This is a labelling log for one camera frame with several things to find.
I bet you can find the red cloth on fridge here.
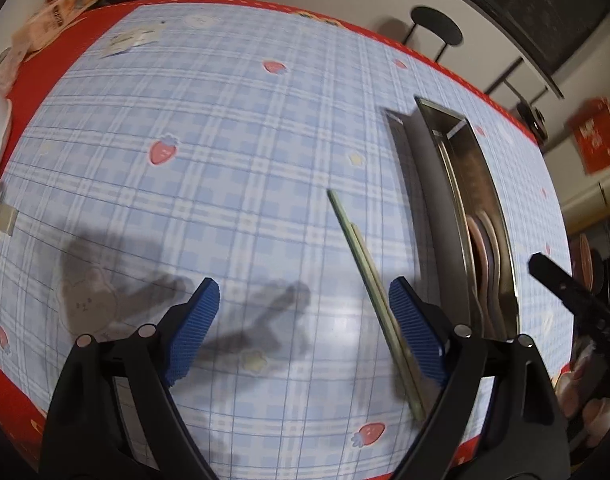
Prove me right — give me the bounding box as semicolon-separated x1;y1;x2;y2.
566;98;610;174

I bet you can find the stainless steel utensil tray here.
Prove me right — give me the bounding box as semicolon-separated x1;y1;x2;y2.
383;96;521;340

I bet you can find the beige spoon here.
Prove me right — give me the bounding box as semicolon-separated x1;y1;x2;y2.
477;210;501;314

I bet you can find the pink snack box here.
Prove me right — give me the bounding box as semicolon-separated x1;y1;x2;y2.
12;0;99;52

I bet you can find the person's right hand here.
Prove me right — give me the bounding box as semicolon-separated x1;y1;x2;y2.
554;339;610;448

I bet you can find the small white packet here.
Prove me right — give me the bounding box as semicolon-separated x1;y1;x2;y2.
101;22;165;58

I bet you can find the pink spoon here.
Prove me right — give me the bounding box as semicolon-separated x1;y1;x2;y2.
466;214;489;307

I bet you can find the black round stool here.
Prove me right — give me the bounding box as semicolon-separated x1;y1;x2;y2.
402;6;464;63

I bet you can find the blue plaid table mat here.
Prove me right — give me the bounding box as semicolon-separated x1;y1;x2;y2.
0;4;573;479

